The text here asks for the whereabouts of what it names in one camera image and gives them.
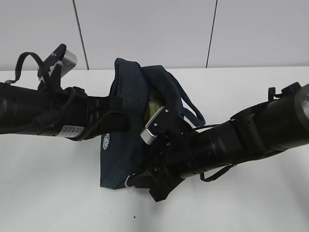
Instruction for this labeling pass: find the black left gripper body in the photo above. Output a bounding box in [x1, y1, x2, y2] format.
[38, 87, 109, 141]

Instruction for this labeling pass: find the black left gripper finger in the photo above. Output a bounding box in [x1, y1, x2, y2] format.
[89, 96, 122, 114]
[95, 110, 129, 135]

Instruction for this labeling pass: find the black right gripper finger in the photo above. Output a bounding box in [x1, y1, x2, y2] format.
[149, 179, 184, 202]
[132, 169, 168, 189]

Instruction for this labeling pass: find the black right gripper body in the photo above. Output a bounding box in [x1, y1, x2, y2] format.
[147, 130, 200, 180]

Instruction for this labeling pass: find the silver zipper pull ring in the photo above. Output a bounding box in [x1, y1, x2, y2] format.
[124, 174, 137, 189]

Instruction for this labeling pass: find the dark blue fabric lunch bag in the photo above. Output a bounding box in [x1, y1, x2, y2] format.
[100, 58, 206, 190]

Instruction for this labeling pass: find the yellow toy pumpkin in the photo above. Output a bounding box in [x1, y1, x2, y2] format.
[144, 96, 165, 121]

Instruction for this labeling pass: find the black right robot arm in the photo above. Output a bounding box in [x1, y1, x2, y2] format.
[125, 82, 309, 202]

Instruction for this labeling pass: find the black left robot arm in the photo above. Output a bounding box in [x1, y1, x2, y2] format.
[0, 83, 129, 141]

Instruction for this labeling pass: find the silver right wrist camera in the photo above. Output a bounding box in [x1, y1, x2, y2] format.
[140, 106, 182, 145]

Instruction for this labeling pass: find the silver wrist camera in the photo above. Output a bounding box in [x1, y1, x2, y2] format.
[43, 43, 78, 79]
[140, 106, 182, 145]

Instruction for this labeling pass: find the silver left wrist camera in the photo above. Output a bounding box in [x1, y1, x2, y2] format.
[43, 43, 78, 79]

